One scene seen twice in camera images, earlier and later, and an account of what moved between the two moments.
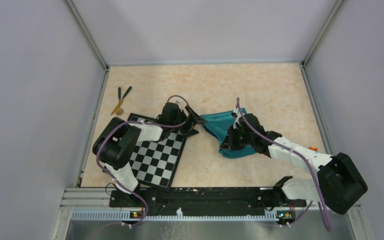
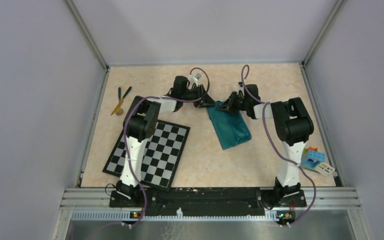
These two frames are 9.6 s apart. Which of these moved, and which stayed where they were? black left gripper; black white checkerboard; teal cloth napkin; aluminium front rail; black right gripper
Moved: black left gripper; teal cloth napkin; black right gripper
Stayed: black white checkerboard; aluminium front rail
